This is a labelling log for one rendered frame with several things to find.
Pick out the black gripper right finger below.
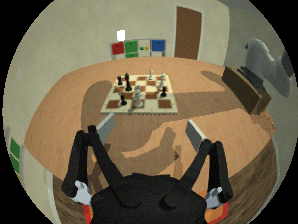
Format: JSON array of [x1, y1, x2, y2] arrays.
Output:
[[162, 120, 233, 210]]

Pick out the chessboard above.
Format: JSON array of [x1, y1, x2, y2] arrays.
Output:
[[100, 75, 178, 114]]

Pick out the black chess piece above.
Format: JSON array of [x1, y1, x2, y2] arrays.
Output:
[[117, 76, 123, 86], [125, 73, 132, 92]]

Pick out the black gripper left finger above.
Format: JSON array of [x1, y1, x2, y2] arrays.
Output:
[[61, 113, 141, 209]]

